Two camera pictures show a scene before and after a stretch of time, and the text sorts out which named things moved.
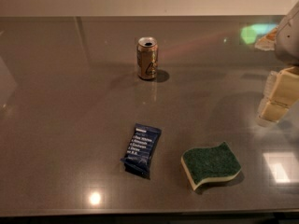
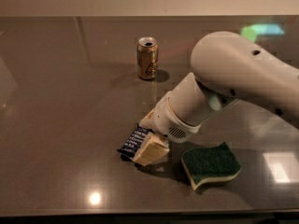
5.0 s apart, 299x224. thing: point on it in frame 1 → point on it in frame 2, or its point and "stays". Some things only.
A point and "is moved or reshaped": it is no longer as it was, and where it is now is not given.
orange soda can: (147, 54) stays
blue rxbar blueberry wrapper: (140, 149) is moved or reshaped
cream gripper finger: (281, 91) → (179, 116)
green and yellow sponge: (203, 164) stays
